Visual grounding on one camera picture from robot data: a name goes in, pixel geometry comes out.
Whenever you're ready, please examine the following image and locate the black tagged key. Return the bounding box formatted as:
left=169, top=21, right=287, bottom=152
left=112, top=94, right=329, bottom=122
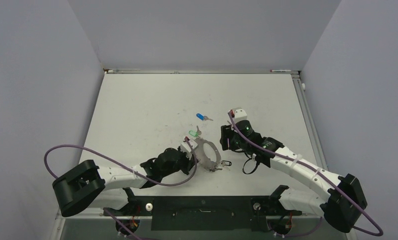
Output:
left=221, top=160, right=232, bottom=167

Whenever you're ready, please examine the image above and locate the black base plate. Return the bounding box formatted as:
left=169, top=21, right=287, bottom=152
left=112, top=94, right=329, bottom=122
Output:
left=107, top=195, right=302, bottom=232

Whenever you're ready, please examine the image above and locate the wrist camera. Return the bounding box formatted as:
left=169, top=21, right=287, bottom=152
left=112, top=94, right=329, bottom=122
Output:
left=180, top=139, right=198, bottom=158
left=229, top=107, right=247, bottom=123

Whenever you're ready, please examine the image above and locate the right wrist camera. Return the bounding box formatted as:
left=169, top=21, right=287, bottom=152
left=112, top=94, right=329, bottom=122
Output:
left=229, top=107, right=247, bottom=123

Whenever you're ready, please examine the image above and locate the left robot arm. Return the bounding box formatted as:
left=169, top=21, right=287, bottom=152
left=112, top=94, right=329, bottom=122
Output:
left=52, top=146, right=197, bottom=217

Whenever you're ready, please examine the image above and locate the red white marker pen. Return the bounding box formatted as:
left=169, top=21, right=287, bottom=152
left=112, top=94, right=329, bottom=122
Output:
left=270, top=69, right=292, bottom=73

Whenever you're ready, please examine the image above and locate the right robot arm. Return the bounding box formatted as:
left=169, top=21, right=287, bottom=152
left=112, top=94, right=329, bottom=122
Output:
left=220, top=120, right=368, bottom=233

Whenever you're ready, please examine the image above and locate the green tagged key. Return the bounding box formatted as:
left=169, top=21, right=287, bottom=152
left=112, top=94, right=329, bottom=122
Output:
left=188, top=125, right=202, bottom=138

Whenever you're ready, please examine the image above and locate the aluminium frame rail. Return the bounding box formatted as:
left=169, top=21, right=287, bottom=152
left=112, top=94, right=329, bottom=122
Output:
left=291, top=71, right=353, bottom=220

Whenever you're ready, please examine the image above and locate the blue tagged key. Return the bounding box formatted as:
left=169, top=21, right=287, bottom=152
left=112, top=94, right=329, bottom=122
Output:
left=196, top=113, right=213, bottom=121

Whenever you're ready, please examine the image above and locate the metal key ring plate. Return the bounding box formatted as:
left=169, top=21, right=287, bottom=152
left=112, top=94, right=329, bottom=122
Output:
left=194, top=137, right=221, bottom=172

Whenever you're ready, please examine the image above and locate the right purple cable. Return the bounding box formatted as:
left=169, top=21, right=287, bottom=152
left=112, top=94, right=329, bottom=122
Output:
left=228, top=110, right=384, bottom=238

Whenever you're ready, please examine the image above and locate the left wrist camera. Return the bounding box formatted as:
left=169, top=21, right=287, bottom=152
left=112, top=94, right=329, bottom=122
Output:
left=180, top=139, right=198, bottom=158

